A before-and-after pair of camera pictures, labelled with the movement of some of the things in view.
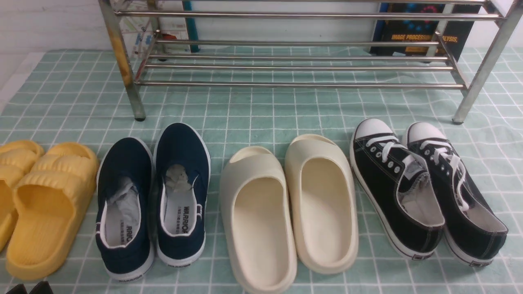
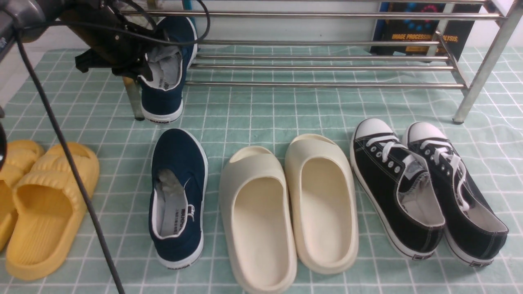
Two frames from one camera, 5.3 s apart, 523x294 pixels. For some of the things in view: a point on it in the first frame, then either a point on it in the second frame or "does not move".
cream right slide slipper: x=322 y=204 does not move
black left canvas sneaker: x=396 y=186 does not move
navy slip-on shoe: x=124 y=210 to x=161 y=99
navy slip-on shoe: x=182 y=171 does not move
